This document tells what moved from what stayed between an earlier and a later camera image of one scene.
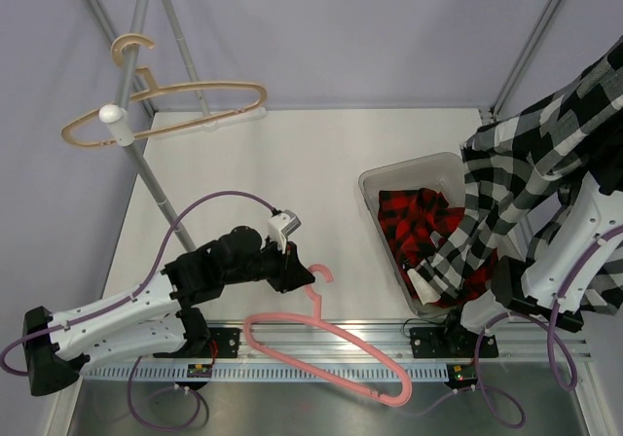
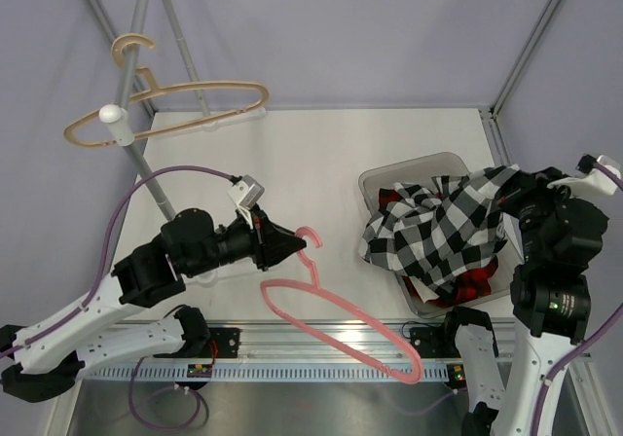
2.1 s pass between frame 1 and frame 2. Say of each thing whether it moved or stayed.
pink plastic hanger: moved
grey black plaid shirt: moved
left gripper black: moved
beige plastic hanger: stayed
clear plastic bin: stayed
